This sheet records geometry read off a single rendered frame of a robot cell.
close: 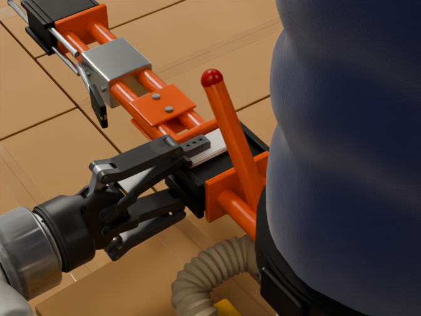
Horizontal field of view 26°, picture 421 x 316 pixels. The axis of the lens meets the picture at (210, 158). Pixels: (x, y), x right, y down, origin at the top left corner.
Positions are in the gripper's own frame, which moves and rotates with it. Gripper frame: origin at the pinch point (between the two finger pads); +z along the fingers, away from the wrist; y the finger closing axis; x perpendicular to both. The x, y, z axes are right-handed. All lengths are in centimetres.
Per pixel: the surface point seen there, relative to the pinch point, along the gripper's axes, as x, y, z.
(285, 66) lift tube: 22.4, -31.5, -8.8
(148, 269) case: -0.2, 12.7, -8.9
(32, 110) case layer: -79, 53, 10
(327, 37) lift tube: 27.3, -37.2, -9.7
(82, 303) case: -0.2, 12.6, -17.6
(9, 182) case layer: -63, 53, -4
